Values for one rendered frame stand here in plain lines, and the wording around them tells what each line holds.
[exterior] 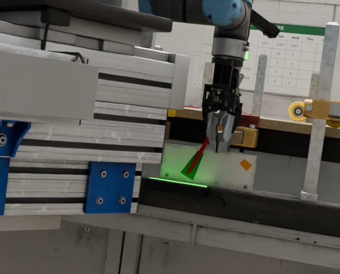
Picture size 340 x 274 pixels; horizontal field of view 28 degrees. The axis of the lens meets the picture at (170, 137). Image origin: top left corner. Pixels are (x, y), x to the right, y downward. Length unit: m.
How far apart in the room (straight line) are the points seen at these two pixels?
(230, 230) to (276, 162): 0.28
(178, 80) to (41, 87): 0.35
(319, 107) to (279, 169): 0.31
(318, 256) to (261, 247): 0.15
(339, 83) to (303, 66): 0.51
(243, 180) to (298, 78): 7.21
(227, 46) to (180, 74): 0.41
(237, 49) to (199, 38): 7.87
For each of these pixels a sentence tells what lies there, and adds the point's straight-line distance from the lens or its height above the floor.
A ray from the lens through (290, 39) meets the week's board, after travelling 9.09.
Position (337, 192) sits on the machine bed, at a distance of 2.07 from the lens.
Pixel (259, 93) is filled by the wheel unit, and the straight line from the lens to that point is 2.95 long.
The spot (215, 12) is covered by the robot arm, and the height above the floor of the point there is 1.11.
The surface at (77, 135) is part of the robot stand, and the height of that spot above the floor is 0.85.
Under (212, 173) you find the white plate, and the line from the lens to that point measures 1.87.
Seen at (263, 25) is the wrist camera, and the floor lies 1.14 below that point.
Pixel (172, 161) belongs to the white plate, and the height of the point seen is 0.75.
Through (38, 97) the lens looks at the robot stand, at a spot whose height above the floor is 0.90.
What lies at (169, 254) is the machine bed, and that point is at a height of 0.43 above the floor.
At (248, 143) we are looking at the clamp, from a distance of 1.85.
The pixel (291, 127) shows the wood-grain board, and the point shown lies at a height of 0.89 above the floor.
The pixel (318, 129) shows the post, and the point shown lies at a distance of 1.84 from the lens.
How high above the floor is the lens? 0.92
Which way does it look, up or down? 3 degrees down
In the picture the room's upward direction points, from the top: 7 degrees clockwise
